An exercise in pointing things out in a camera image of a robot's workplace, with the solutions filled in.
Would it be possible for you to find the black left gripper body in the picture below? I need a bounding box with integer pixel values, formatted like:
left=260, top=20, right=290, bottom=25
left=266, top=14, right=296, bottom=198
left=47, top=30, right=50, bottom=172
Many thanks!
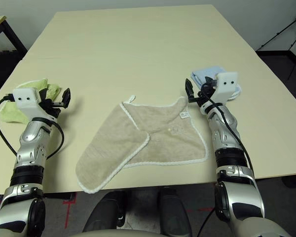
left=38, top=98, right=65, bottom=120

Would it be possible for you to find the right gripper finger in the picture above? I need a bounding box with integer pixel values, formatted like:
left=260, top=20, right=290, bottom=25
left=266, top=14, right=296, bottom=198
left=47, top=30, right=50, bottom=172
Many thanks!
left=185, top=78, right=196, bottom=99

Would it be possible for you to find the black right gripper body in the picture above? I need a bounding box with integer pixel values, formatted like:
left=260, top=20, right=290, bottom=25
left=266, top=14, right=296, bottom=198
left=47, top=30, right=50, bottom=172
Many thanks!
left=189, top=85, right=217, bottom=110

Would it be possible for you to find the beige towel white trim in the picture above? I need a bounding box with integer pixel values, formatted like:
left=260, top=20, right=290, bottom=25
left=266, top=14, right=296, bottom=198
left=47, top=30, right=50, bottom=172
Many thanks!
left=75, top=95, right=210, bottom=194

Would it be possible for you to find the folded light blue towel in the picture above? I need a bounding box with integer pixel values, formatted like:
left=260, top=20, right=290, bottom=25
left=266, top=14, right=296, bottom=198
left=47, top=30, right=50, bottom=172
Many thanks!
left=191, top=65, right=242, bottom=101

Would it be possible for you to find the light green towel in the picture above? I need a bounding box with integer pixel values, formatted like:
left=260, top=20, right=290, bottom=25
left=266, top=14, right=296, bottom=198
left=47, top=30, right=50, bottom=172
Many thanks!
left=0, top=78, right=65, bottom=124

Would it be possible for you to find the black framed side table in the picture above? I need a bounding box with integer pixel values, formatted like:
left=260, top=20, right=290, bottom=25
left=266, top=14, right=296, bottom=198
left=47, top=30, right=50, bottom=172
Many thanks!
left=0, top=16, right=28, bottom=67

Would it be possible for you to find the black tripod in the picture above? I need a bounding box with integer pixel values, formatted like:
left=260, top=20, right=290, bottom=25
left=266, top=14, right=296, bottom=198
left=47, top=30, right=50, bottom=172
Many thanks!
left=260, top=8, right=296, bottom=79

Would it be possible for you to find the grey robot left leg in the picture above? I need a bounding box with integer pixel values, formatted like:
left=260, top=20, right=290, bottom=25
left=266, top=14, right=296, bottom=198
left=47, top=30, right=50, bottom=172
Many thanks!
left=82, top=191, right=125, bottom=234

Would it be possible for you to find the grey robot leg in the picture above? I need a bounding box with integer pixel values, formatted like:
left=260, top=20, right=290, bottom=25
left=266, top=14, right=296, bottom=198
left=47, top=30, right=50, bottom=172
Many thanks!
left=82, top=191, right=125, bottom=234
left=157, top=186, right=195, bottom=237

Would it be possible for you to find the grey robot right leg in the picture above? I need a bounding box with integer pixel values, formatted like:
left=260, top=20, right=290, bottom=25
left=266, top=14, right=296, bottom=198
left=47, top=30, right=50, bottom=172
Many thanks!
left=157, top=186, right=195, bottom=237

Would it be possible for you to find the beige robot torso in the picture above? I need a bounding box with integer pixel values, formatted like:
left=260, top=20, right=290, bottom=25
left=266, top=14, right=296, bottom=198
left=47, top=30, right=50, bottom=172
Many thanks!
left=71, top=228, right=168, bottom=237

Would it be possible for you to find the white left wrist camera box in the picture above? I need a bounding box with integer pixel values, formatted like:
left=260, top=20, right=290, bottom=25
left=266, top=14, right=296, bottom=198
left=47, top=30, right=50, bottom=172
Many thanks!
left=13, top=86, right=44, bottom=117

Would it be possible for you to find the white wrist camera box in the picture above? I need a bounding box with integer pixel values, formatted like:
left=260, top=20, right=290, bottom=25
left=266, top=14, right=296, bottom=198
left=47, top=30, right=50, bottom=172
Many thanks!
left=13, top=86, right=44, bottom=117
left=212, top=70, right=239, bottom=103

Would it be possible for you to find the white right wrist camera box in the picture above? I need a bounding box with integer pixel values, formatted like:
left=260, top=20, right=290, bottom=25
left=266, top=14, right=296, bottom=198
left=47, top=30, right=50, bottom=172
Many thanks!
left=212, top=70, right=239, bottom=103

